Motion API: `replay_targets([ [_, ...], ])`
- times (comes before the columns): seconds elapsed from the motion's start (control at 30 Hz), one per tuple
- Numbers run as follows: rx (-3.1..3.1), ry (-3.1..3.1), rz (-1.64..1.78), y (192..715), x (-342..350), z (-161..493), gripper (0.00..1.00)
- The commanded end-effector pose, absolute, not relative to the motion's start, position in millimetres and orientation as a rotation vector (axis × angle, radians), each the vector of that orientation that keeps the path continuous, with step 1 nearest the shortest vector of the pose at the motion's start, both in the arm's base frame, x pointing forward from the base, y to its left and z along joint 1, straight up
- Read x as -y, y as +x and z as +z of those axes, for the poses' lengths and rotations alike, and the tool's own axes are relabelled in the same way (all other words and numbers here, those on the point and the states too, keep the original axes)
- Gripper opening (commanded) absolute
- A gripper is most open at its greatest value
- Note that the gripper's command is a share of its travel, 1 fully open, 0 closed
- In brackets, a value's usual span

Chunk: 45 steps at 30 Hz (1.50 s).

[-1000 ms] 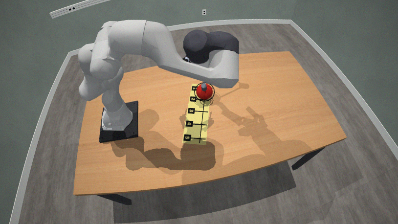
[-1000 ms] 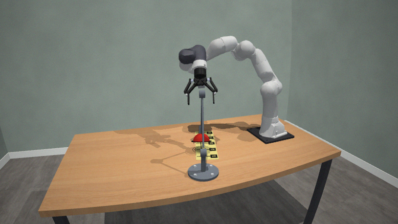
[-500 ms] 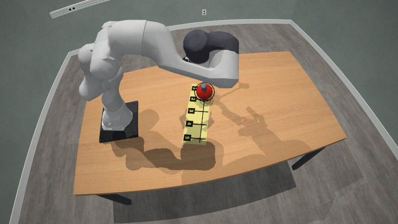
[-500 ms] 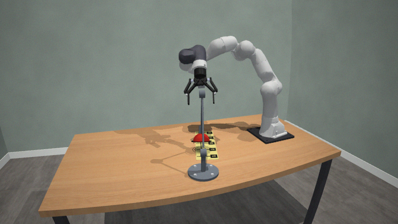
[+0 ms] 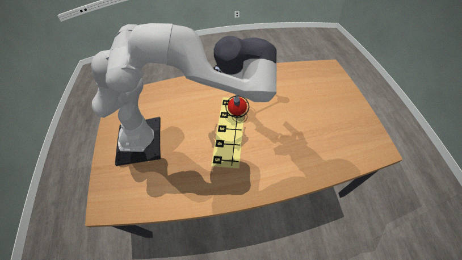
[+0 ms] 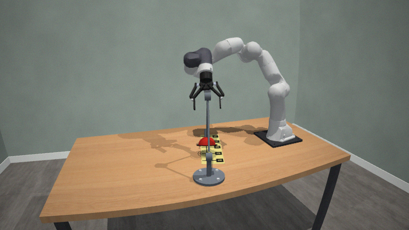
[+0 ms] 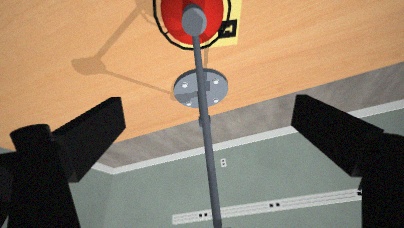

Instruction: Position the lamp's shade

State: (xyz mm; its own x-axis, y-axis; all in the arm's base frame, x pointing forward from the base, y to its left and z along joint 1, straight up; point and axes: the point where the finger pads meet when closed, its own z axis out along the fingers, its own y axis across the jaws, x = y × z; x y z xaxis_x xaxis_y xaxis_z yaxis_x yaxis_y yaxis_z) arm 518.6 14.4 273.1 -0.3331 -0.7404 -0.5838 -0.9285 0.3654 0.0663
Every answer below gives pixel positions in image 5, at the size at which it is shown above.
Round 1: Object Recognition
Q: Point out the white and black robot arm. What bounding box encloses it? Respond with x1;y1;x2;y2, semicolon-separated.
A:
91;23;277;152

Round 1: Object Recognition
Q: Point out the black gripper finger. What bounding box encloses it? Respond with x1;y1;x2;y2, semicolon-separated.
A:
213;65;221;73

